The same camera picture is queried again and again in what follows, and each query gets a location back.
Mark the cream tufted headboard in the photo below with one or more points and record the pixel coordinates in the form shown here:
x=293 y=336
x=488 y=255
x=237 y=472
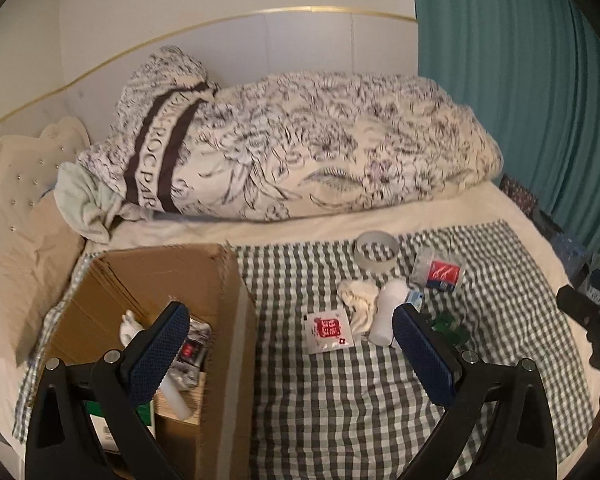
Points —
x=28 y=170

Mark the green white medicine box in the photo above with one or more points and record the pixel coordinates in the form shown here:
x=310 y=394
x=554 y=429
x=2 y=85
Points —
x=105 y=437

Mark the light green towel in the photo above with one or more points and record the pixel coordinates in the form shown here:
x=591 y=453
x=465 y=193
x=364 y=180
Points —
x=89 y=206

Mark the clear tape roll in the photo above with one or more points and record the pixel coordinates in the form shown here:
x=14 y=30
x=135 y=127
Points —
x=376 y=251

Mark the green checkered cloth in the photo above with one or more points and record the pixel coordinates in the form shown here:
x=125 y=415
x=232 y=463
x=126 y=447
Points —
x=360 y=413

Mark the teal curtain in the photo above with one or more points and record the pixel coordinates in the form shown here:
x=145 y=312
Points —
x=530 y=70

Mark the cream tissue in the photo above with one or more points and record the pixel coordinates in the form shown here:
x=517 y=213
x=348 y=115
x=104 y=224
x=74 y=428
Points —
x=360 y=297

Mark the floral rolled duvet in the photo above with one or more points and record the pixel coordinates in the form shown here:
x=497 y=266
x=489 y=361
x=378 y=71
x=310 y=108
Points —
x=291 y=145

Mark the white plastic tube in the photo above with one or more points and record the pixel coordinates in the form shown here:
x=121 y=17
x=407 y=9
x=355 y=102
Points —
x=173 y=397

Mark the crumpled printed wrapper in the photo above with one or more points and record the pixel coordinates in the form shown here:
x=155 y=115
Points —
x=189 y=362

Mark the dark patterned bag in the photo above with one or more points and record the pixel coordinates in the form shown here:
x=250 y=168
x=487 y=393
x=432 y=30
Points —
x=523 y=198

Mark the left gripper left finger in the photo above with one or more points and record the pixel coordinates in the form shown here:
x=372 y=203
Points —
x=62 y=442

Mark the beige pillow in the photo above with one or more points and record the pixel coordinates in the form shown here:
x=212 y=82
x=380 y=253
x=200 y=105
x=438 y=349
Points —
x=37 y=257

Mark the white plastic bottle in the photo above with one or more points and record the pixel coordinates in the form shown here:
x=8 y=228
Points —
x=129 y=327

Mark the clear red packet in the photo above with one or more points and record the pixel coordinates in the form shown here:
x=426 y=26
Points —
x=435 y=269

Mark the brown cardboard box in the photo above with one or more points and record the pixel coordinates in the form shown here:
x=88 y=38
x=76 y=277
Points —
x=206 y=278

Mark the red white sachet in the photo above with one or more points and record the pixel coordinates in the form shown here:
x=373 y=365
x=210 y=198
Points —
x=327 y=331

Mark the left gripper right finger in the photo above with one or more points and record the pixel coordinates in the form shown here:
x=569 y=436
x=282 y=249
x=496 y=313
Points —
x=519 y=442

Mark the green plastic wrapper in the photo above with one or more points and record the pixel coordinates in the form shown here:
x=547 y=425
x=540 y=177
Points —
x=448 y=327

